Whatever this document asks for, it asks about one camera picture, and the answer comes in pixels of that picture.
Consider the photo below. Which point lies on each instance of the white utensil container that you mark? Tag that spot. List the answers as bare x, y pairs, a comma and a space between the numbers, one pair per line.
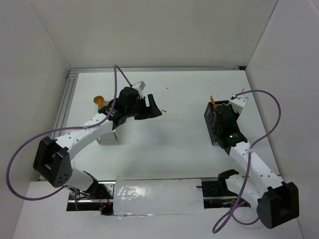
111, 138

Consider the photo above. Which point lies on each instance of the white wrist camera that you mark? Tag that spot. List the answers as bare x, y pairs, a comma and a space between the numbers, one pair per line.
139, 86
239, 102

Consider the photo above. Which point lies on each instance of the orange fork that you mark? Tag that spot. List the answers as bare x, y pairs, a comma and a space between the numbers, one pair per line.
213, 100

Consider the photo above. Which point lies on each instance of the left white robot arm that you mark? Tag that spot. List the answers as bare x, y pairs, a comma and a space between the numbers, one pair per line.
54, 156

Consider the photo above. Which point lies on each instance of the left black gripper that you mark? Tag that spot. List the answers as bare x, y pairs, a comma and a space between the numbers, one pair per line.
149, 112

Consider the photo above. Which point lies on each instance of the black utensil container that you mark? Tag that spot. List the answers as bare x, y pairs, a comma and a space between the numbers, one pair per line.
213, 126

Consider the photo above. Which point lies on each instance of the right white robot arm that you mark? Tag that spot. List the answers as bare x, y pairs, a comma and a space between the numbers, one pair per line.
276, 202

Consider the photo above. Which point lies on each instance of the aluminium rail at back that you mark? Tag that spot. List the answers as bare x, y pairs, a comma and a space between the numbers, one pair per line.
159, 69

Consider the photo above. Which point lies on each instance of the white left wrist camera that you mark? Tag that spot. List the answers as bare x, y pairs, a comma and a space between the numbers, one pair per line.
139, 86

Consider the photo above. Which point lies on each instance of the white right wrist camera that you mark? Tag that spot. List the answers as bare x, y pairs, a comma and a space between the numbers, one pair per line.
239, 102

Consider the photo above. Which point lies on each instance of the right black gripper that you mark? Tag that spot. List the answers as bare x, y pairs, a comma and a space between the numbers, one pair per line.
236, 115

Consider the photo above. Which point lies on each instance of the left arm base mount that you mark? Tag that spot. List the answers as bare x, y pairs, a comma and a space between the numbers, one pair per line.
101, 201

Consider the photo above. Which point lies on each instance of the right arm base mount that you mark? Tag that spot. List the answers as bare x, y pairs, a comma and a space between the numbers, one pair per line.
214, 196

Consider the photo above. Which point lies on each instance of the white tape sheet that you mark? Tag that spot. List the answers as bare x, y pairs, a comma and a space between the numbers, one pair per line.
158, 197

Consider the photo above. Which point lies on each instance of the orange spoon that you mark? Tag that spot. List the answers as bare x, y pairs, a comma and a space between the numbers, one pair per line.
99, 100

